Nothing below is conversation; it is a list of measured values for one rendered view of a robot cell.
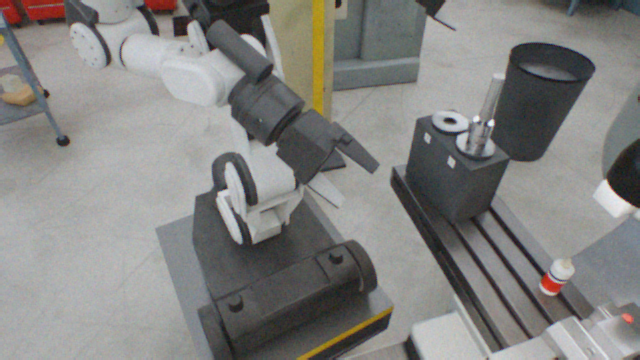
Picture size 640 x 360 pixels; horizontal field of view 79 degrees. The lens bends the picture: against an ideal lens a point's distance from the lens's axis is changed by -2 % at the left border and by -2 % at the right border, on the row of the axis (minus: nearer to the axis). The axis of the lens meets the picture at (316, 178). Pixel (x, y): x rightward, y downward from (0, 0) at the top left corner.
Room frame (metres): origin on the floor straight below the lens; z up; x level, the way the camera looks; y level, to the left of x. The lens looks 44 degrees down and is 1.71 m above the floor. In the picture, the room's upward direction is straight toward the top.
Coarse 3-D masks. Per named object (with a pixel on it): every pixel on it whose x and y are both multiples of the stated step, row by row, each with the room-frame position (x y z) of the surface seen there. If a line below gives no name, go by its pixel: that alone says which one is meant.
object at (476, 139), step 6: (468, 132) 0.74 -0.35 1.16; (474, 132) 0.72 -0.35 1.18; (480, 132) 0.71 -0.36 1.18; (486, 132) 0.71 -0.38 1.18; (468, 138) 0.73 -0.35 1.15; (474, 138) 0.71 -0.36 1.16; (480, 138) 0.71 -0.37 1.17; (486, 138) 0.71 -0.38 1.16; (468, 144) 0.72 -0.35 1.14; (474, 144) 0.71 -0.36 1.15; (480, 144) 0.71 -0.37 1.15
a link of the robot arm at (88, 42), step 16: (64, 0) 0.64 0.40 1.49; (80, 0) 0.63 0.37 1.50; (96, 0) 0.62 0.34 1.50; (112, 0) 0.63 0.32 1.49; (128, 0) 0.66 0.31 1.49; (80, 16) 0.63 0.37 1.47; (96, 16) 0.63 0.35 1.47; (112, 16) 0.64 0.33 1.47; (128, 16) 0.67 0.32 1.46; (80, 32) 0.62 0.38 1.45; (96, 32) 0.62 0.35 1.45; (80, 48) 0.63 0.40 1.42; (96, 48) 0.60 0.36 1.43; (96, 64) 0.61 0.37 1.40
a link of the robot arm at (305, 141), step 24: (264, 96) 0.47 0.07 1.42; (288, 96) 0.47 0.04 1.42; (264, 120) 0.44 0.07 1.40; (288, 120) 0.45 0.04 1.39; (312, 120) 0.45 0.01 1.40; (264, 144) 0.44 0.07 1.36; (288, 144) 0.44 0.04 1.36; (312, 144) 0.42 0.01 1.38; (336, 144) 0.41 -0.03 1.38; (312, 168) 0.41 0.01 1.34
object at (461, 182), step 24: (432, 120) 0.82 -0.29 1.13; (456, 120) 0.83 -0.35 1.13; (432, 144) 0.78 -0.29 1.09; (456, 144) 0.73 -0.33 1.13; (408, 168) 0.84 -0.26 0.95; (432, 168) 0.76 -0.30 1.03; (456, 168) 0.69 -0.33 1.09; (480, 168) 0.66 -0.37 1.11; (504, 168) 0.69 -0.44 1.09; (432, 192) 0.74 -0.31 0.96; (456, 192) 0.67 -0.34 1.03; (480, 192) 0.67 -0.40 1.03; (456, 216) 0.65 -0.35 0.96
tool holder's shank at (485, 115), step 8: (496, 80) 0.72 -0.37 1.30; (488, 88) 0.73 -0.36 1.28; (496, 88) 0.72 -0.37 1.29; (488, 96) 0.72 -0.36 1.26; (496, 96) 0.72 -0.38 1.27; (488, 104) 0.72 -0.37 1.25; (480, 112) 0.73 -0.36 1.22; (488, 112) 0.72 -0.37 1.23; (480, 120) 0.72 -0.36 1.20; (488, 120) 0.72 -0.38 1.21
